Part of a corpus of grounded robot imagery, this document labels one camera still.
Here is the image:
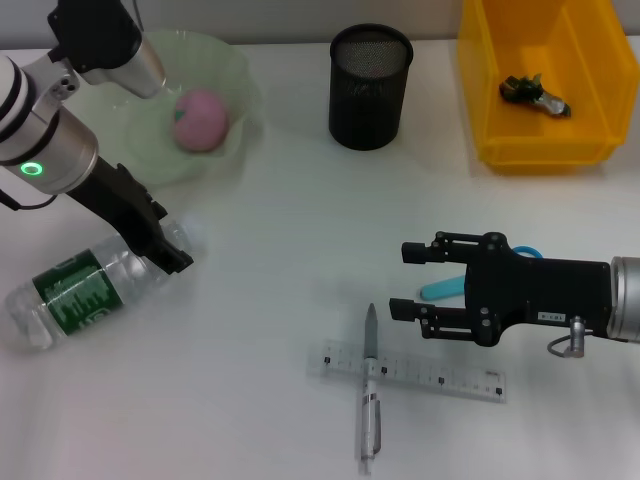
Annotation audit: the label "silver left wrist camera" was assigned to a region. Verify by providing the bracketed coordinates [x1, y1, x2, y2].
[47, 0, 167, 100]

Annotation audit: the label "pink toy peach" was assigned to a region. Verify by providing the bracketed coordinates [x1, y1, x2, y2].
[172, 88, 231, 152]

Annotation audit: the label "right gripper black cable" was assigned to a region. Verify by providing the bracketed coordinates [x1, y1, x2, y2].
[547, 315, 640, 359]

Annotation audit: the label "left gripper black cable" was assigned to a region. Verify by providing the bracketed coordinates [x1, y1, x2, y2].
[0, 187, 59, 211]

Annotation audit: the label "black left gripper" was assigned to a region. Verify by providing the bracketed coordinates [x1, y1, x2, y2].
[68, 156, 195, 275]

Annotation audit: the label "clear green-label water bottle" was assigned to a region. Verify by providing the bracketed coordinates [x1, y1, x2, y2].
[4, 212, 209, 351]

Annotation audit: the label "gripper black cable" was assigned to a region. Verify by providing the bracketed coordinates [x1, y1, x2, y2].
[547, 315, 640, 359]
[0, 187, 59, 211]

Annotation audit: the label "black mesh pen holder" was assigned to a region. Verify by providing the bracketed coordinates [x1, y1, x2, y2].
[327, 22, 415, 151]

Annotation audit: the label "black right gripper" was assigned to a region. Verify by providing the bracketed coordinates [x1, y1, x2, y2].
[388, 230, 615, 348]

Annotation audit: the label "blue scissors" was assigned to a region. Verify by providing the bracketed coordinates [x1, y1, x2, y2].
[419, 244, 544, 304]

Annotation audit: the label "yellow plastic bin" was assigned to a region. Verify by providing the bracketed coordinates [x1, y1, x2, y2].
[455, 0, 632, 175]

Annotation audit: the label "clear plastic ruler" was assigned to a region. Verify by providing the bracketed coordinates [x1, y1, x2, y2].
[305, 338, 507, 405]

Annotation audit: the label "green plastic wrapper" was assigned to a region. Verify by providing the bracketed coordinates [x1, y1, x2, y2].
[498, 72, 572, 120]

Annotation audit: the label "grey white pen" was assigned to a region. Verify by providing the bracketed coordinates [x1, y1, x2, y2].
[355, 302, 384, 476]

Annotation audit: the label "translucent green fruit plate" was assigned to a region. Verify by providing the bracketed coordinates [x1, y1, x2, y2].
[59, 29, 264, 189]

